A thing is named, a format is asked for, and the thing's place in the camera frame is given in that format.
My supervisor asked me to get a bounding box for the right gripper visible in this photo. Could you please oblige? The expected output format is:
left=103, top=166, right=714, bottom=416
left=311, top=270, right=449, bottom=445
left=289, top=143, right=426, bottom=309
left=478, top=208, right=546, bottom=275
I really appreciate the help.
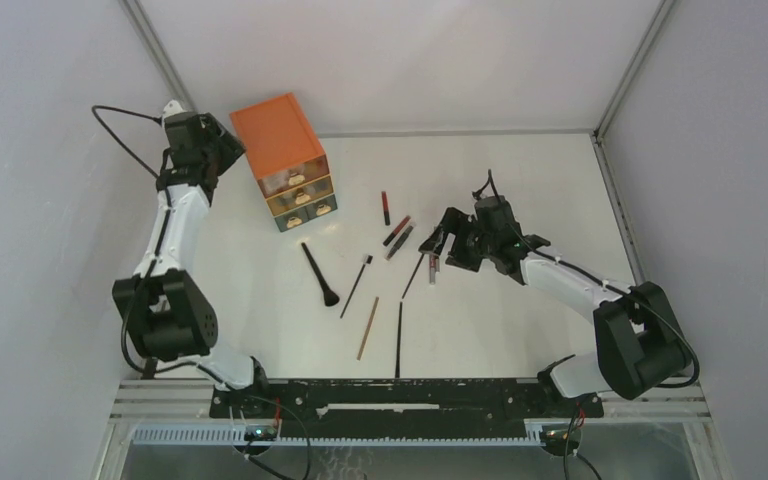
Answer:
left=418, top=207, right=496, bottom=273

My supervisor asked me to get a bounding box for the red lipstick silver end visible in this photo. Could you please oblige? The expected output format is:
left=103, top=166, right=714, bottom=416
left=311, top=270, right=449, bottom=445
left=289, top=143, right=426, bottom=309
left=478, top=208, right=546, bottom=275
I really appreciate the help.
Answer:
left=428, top=254, right=438, bottom=285

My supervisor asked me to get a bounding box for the black eyebrow comb brush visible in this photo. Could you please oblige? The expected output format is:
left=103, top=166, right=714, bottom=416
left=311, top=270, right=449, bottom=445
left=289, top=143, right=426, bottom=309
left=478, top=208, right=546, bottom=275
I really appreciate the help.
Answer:
left=340, top=254, right=373, bottom=319

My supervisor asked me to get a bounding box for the orange yellow blue drawer box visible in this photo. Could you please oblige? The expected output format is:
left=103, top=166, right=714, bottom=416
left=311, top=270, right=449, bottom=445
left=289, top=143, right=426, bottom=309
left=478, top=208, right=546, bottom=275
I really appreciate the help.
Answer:
left=230, top=92, right=338, bottom=232

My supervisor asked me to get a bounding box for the black powder brush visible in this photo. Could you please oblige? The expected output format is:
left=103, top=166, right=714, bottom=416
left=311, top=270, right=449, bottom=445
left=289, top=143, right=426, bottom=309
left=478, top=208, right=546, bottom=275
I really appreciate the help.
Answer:
left=301, top=242, right=340, bottom=307

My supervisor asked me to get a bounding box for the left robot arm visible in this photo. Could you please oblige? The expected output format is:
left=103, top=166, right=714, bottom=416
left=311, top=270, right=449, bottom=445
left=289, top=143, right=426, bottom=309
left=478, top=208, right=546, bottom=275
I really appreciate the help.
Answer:
left=112, top=100, right=273, bottom=417

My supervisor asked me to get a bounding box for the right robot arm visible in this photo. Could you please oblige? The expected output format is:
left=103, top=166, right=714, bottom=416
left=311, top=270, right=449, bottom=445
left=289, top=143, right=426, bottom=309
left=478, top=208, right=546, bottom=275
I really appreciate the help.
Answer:
left=419, top=197, right=701, bottom=416

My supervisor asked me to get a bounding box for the dark green makeup pen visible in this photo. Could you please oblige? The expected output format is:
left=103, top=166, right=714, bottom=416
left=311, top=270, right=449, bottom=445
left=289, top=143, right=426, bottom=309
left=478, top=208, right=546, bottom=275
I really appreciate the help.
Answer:
left=385, top=224, right=414, bottom=261

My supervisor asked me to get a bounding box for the orange lip gloss black cap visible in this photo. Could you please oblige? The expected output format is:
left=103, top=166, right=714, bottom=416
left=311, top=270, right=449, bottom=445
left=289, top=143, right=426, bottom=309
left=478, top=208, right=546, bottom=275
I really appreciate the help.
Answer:
left=382, top=215, right=411, bottom=247

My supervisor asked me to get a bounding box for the thin black eyeliner brush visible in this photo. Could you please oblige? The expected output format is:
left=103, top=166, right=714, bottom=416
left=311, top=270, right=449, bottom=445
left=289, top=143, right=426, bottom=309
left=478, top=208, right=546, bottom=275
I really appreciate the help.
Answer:
left=400, top=253, right=425, bottom=300

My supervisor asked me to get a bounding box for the red lip gloss black cap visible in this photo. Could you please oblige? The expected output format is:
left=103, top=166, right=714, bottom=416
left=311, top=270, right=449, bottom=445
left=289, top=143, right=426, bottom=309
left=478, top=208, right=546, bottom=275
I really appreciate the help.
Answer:
left=381, top=191, right=391, bottom=226

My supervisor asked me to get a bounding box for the long thin black brush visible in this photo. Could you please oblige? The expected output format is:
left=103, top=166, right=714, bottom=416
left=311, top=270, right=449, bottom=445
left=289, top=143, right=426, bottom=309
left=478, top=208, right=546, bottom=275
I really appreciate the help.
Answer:
left=394, top=301, right=403, bottom=379

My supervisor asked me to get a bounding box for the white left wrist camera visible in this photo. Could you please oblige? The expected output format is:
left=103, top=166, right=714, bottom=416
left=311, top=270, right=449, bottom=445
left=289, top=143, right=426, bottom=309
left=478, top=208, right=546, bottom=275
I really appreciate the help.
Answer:
left=161, top=100, right=188, bottom=121

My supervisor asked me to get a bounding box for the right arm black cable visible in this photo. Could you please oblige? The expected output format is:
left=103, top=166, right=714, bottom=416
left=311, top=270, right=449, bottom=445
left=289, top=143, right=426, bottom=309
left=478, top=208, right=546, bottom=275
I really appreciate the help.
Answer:
left=470, top=168, right=701, bottom=390

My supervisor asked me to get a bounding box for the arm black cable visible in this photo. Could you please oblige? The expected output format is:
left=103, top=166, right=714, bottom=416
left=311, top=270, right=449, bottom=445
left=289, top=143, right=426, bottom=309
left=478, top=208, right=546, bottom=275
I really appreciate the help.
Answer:
left=470, top=168, right=701, bottom=390
left=91, top=104, right=173, bottom=376

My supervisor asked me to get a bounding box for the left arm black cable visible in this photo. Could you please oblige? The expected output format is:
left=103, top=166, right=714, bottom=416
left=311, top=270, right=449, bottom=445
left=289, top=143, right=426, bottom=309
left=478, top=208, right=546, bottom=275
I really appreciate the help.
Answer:
left=91, top=104, right=173, bottom=376

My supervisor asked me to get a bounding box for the aluminium frame rail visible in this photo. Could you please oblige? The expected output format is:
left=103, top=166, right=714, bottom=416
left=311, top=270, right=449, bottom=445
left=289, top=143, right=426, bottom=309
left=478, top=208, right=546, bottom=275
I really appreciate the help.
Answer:
left=118, top=0, right=207, bottom=113

